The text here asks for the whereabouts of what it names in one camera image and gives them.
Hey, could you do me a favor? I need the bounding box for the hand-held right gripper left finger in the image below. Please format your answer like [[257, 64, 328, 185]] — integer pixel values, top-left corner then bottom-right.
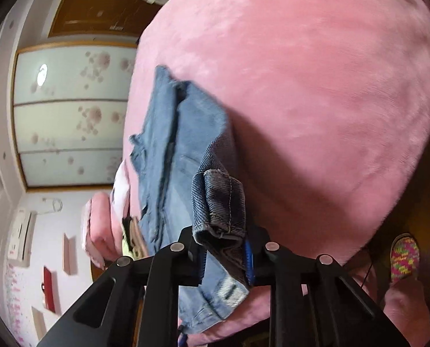
[[38, 226, 205, 347]]

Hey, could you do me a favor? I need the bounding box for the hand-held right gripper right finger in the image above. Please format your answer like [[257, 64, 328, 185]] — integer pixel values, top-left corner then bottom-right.
[[244, 228, 411, 347]]

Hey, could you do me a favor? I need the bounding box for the blue denim jacket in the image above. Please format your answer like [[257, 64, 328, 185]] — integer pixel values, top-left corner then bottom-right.
[[129, 65, 253, 335]]

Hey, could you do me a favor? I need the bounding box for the cream folded garment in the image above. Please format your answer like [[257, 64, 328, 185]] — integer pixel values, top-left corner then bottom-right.
[[131, 220, 150, 259]]

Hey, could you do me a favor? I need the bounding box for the folded pink quilt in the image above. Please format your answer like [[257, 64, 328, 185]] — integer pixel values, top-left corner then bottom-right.
[[82, 191, 129, 270]]

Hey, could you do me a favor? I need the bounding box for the colourful knitted slipper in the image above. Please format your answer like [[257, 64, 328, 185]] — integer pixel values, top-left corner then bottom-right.
[[390, 233, 421, 284]]

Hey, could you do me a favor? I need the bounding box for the person's right leg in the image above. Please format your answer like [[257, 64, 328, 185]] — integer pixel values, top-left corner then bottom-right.
[[379, 278, 430, 335]]

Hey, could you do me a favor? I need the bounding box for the pink bed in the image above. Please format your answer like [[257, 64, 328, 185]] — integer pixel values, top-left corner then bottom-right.
[[112, 0, 430, 337]]

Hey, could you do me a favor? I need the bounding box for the white air conditioner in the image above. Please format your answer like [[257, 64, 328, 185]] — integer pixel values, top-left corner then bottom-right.
[[7, 208, 34, 266]]

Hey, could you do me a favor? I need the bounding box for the floral sliding wardrobe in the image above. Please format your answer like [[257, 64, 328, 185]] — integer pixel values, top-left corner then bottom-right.
[[13, 41, 140, 192]]

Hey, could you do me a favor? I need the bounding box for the wooden door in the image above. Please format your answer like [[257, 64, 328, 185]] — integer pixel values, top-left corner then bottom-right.
[[47, 0, 165, 38]]

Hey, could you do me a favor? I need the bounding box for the black cable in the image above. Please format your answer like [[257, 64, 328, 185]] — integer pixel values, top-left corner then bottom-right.
[[359, 258, 377, 287]]

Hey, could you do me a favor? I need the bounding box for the small wall shelf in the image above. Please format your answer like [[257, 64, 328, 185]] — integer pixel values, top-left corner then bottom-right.
[[31, 305, 48, 337], [62, 233, 79, 276]]

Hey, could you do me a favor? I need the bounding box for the red wall shelf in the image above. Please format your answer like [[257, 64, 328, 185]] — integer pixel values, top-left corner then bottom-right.
[[42, 265, 59, 312]]

